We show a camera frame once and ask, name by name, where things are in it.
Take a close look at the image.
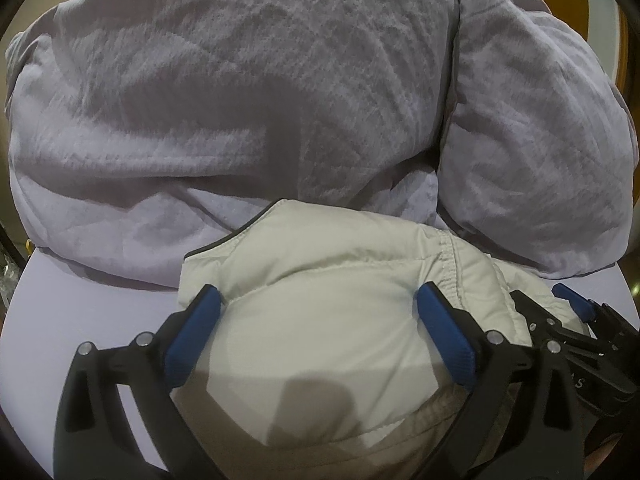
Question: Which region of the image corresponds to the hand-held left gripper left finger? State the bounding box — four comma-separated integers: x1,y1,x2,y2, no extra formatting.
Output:
54,284,223,480

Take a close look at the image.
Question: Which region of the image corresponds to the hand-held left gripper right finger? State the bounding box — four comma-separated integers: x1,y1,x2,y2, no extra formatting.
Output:
416,281,583,480

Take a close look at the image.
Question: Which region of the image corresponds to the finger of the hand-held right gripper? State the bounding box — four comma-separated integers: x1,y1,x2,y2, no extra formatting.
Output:
510,290,568,348
552,282,608,326

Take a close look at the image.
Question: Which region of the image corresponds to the cream puffer jacket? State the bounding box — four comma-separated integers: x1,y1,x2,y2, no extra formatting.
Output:
170,199,586,480

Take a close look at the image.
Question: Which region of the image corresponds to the person's right forearm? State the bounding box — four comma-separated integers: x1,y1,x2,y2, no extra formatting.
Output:
584,430,638,480

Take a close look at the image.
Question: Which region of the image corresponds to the lavender pillow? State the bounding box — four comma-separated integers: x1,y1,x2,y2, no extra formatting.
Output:
437,0,636,281

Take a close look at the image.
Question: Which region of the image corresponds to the lavender duvet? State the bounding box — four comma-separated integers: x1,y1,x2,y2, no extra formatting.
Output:
5,0,458,291

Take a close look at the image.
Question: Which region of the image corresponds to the wooden headboard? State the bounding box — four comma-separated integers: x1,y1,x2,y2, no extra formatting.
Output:
530,0,632,101

